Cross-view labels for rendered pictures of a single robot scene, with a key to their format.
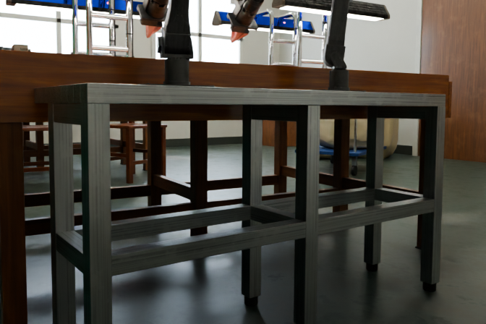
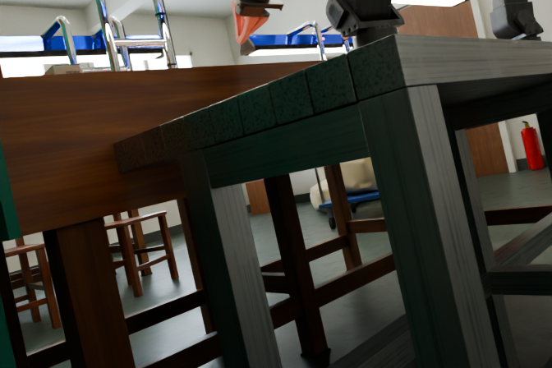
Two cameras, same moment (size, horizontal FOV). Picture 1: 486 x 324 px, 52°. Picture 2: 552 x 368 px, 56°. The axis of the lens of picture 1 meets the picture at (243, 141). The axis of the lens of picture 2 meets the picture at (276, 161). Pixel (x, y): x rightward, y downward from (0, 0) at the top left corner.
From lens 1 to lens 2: 0.77 m
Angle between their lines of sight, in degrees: 11
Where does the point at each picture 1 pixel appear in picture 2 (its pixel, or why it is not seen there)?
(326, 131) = (348, 175)
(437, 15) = (413, 31)
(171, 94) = (497, 57)
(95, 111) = (422, 107)
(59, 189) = (251, 335)
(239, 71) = not seen: hidden behind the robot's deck
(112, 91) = (432, 53)
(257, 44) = not seen: hidden behind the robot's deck
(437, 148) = not seen: outside the picture
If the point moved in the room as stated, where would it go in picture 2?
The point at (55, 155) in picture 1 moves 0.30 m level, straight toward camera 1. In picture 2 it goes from (229, 263) to (453, 288)
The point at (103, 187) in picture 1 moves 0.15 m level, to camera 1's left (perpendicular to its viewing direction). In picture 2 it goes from (476, 301) to (286, 356)
